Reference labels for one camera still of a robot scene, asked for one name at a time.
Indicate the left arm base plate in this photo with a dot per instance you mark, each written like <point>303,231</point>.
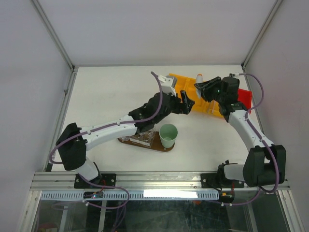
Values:
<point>104,179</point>

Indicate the white cable duct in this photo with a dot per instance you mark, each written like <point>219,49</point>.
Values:
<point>140,195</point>

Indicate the red plastic bin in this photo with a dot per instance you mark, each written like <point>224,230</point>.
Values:
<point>245,97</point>

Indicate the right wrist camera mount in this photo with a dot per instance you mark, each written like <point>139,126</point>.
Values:
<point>234,74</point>

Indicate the clear glass holder block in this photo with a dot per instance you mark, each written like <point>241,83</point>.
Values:
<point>144,139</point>

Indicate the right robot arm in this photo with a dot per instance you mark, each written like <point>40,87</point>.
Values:
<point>265,163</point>

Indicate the yellow bin middle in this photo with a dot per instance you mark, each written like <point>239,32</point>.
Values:
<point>192,94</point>

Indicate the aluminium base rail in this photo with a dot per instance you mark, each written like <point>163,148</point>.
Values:
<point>128,180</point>

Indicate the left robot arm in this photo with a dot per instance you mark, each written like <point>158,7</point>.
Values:
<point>75,141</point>

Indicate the green plastic cup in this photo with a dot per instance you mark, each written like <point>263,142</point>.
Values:
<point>168,134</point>

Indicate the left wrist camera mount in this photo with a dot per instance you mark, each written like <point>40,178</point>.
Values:
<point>168,84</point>

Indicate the yellow bin left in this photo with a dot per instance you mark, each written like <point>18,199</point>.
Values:
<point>181,82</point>

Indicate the wooden oval tray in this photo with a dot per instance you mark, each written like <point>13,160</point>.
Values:
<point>156,144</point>

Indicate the white toothpaste tube white cap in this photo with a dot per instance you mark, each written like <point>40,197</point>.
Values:
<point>199,79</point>

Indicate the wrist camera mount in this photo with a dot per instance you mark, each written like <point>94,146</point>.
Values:
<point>168,84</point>
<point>234,74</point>

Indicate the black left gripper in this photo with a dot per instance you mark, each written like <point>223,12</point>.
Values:
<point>186,105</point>

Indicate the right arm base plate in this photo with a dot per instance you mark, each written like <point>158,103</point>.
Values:
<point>216,181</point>

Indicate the clear glass tumbler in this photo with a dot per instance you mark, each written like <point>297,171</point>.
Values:
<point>125,138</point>

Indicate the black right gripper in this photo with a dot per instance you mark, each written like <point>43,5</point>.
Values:
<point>206,86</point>

